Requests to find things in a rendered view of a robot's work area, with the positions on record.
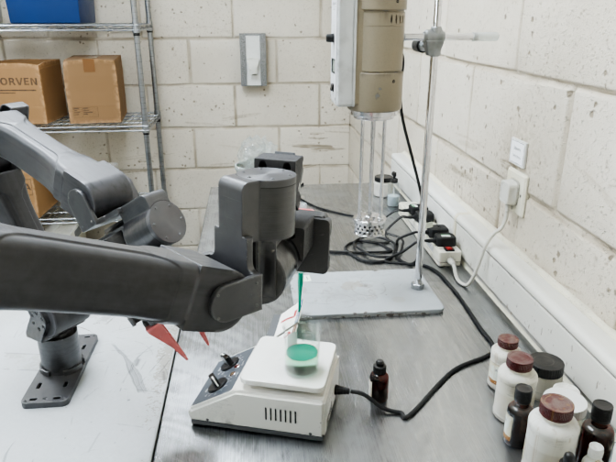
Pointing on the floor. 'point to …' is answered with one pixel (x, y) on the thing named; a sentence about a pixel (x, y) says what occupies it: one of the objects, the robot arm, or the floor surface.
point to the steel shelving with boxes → (76, 88)
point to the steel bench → (360, 365)
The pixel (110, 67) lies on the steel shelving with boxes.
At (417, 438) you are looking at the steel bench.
